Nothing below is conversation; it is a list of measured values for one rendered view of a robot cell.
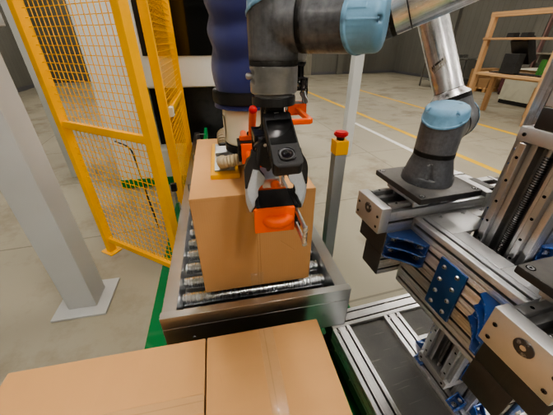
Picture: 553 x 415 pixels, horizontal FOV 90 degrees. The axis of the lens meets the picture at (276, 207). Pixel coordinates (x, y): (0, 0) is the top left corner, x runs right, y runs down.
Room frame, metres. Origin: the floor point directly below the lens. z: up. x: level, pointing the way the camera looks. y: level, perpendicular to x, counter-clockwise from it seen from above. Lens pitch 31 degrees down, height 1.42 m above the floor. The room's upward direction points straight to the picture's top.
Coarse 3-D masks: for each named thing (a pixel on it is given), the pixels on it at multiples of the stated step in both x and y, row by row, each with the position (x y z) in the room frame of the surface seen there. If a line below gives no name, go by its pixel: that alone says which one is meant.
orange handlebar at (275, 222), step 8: (296, 112) 1.32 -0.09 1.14; (304, 112) 1.24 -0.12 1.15; (296, 120) 1.12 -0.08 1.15; (304, 120) 1.12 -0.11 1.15; (312, 120) 1.14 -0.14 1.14; (248, 152) 0.74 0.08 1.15; (272, 184) 0.55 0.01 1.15; (280, 184) 0.55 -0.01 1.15; (288, 216) 0.42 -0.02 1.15; (264, 224) 0.41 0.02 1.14; (272, 224) 0.40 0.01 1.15; (280, 224) 0.40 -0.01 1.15; (288, 224) 0.41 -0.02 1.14
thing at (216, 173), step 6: (216, 144) 1.16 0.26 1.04; (222, 144) 1.09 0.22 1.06; (216, 156) 1.02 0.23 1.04; (216, 168) 0.90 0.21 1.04; (228, 168) 0.90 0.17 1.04; (234, 168) 0.90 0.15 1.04; (216, 174) 0.87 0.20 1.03; (222, 174) 0.87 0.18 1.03; (228, 174) 0.87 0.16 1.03; (234, 174) 0.87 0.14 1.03
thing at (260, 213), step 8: (264, 192) 0.48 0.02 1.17; (272, 192) 0.48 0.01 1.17; (280, 192) 0.48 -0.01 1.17; (256, 200) 0.45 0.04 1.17; (264, 200) 0.45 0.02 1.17; (272, 200) 0.45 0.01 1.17; (280, 200) 0.45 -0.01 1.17; (288, 200) 0.45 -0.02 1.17; (256, 208) 0.49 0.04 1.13; (264, 208) 0.42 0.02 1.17; (272, 208) 0.42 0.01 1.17; (280, 208) 0.42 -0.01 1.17; (288, 208) 0.42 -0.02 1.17; (256, 216) 0.41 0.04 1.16; (264, 216) 0.41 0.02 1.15; (272, 216) 0.42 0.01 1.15; (280, 216) 0.42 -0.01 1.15; (256, 224) 0.41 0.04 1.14; (256, 232) 0.41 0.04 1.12; (264, 232) 0.42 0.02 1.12
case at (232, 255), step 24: (240, 168) 0.96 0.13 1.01; (192, 192) 0.77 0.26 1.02; (216, 192) 0.77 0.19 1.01; (240, 192) 0.77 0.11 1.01; (312, 192) 0.80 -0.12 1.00; (192, 216) 0.72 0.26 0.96; (216, 216) 0.74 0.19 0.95; (240, 216) 0.75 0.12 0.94; (312, 216) 0.80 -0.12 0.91; (216, 240) 0.74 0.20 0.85; (240, 240) 0.75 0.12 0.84; (264, 240) 0.77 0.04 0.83; (288, 240) 0.78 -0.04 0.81; (216, 264) 0.73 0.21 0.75; (240, 264) 0.75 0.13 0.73; (264, 264) 0.77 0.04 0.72; (288, 264) 0.79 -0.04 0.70; (216, 288) 0.73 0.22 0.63
